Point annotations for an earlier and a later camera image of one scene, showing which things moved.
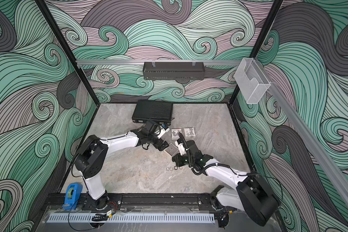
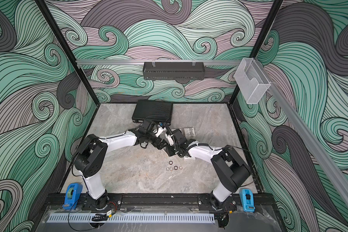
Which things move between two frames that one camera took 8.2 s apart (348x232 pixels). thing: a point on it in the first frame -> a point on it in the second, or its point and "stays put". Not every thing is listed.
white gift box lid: (189, 133) stays put
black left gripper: (163, 146) stays put
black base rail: (141, 203) stays put
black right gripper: (178, 160) -> (170, 153)
